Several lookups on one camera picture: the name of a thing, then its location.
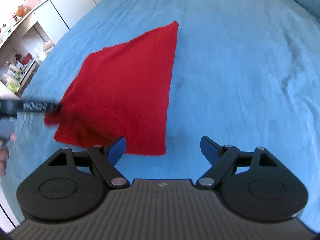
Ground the red knit sweater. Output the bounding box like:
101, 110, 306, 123
44, 22, 178, 155

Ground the blue bed sheet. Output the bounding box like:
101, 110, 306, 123
0, 0, 320, 230

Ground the white shelf unit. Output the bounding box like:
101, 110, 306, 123
0, 0, 71, 100

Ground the person left hand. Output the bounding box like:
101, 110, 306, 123
0, 140, 9, 177

